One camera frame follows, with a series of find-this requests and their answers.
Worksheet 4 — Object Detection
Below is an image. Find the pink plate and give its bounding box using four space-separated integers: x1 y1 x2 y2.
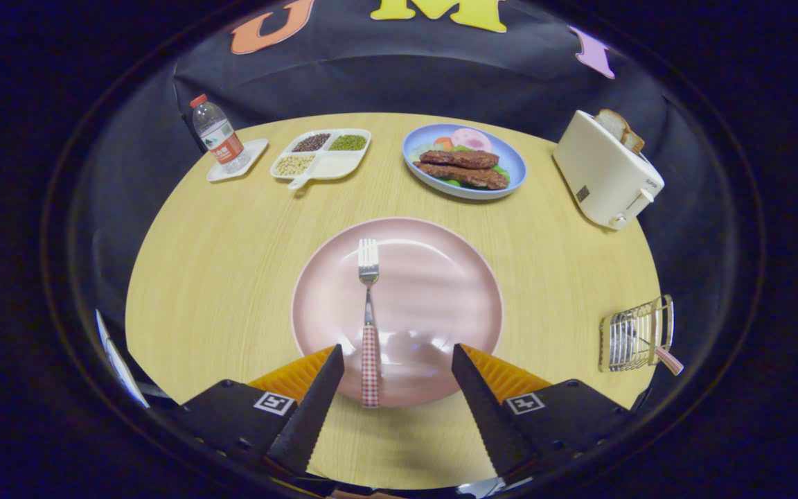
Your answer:
291 217 505 408

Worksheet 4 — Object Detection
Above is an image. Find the green lettuce leaf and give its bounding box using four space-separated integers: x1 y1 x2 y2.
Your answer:
413 142 511 189

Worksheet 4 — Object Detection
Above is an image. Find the brown meat piece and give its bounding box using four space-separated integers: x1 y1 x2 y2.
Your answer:
419 150 500 170
413 162 509 191

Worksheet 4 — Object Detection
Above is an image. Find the spoon with checked handle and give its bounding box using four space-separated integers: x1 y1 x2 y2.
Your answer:
621 326 685 376

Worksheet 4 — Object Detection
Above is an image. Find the fork with checked handle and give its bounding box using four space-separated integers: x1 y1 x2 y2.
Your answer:
358 239 381 408

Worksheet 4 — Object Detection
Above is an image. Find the blue plate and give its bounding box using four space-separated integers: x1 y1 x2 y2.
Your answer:
402 124 528 201

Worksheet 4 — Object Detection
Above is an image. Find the white square coaster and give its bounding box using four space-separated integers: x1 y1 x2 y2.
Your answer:
206 138 269 183

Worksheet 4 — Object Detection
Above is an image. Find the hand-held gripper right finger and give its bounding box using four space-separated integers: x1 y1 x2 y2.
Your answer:
452 344 639 479

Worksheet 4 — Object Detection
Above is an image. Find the pile of yellow soybeans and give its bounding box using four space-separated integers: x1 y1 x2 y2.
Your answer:
275 154 316 176

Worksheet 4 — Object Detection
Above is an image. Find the white toaster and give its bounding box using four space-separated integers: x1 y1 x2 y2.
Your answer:
553 110 666 231

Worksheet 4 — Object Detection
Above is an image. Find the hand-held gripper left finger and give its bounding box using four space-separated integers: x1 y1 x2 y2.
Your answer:
163 344 346 479

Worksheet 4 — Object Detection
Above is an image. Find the clear water bottle red cap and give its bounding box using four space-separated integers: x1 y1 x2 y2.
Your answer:
190 94 251 174

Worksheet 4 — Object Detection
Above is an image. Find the pink ham slice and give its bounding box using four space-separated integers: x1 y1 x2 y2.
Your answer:
450 128 493 153

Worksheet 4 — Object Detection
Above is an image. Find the white divided tray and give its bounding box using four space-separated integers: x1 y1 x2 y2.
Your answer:
270 129 373 191

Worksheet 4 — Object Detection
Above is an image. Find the metal wire cutlery holder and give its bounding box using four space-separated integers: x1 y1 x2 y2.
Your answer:
598 295 675 374

